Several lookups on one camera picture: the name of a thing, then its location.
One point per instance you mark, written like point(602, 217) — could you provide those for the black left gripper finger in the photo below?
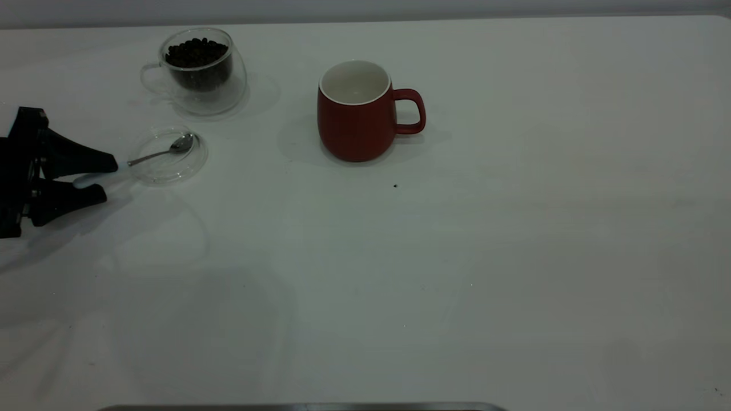
point(68, 160)
point(63, 202)

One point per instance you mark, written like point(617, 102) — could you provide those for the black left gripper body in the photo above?
point(14, 177)

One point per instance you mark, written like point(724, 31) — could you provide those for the red ceramic mug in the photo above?
point(354, 134)

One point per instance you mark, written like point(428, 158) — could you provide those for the dark coffee beans pile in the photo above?
point(197, 60)

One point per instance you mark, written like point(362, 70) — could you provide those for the clear glass saucer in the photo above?
point(168, 168)

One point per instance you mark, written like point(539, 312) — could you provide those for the clear double-wall glass cup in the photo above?
point(217, 97)

